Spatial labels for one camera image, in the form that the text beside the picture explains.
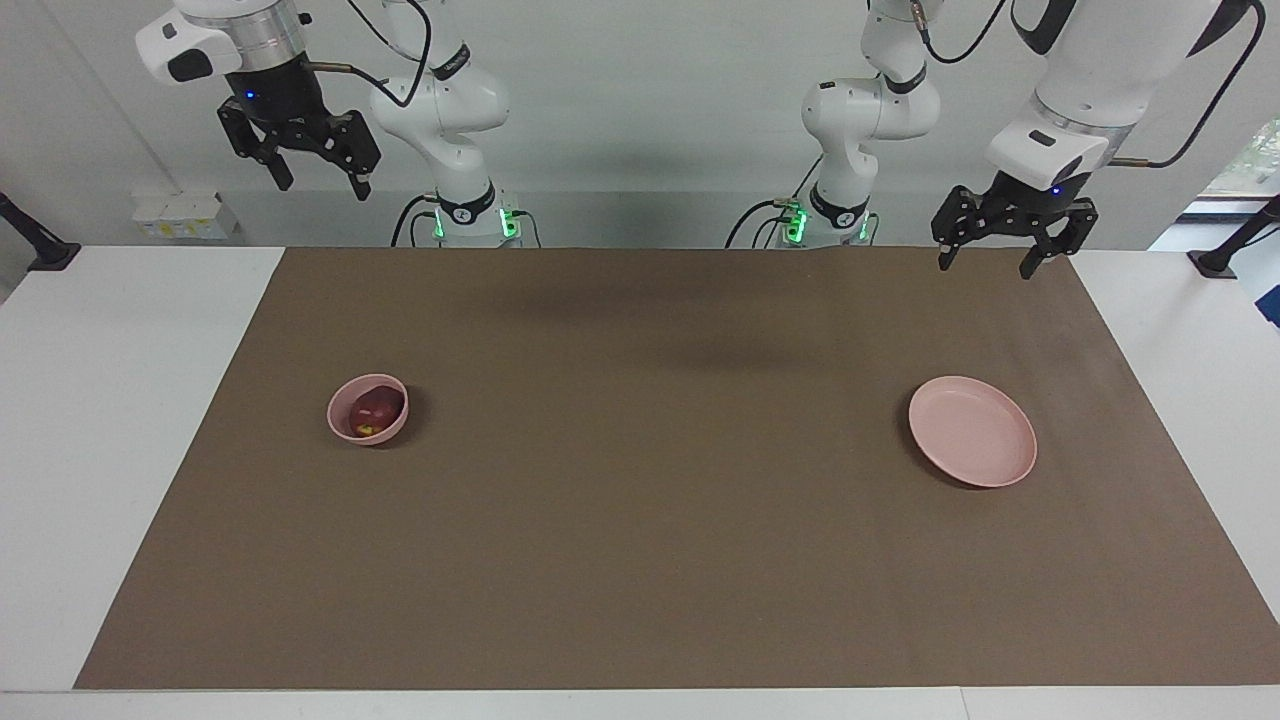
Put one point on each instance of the brown table mat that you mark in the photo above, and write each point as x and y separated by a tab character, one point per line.
640	550

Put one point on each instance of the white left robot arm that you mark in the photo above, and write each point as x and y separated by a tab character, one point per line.
1090	70

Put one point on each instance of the black camera stand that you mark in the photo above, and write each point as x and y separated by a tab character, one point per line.
1235	245
40	245

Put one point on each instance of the pink plate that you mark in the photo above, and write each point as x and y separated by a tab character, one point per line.
972	430

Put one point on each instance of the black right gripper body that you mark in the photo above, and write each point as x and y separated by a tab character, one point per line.
280	100

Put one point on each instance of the white wall socket box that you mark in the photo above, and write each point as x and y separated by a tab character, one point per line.
185	215

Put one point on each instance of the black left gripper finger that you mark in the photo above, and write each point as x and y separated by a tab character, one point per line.
955	220
1070	232

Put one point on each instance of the pink bowl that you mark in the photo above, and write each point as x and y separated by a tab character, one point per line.
340	420

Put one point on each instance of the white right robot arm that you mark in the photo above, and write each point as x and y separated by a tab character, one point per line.
440	110

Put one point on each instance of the red apple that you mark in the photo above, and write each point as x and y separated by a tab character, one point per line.
375	410

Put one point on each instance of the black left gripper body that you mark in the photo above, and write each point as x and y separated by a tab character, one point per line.
1035	210

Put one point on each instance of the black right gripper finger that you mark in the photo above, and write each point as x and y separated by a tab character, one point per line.
250	135
362	150

